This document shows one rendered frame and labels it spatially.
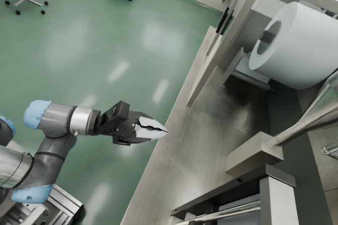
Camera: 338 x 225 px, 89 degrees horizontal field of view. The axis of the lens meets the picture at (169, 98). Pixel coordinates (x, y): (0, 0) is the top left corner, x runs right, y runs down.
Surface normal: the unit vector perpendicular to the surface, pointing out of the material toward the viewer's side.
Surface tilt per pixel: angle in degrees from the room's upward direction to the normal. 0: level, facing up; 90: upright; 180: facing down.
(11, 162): 48
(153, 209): 0
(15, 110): 0
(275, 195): 0
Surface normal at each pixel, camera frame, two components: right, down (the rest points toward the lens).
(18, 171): 0.85, -0.08
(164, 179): 0.26, -0.62
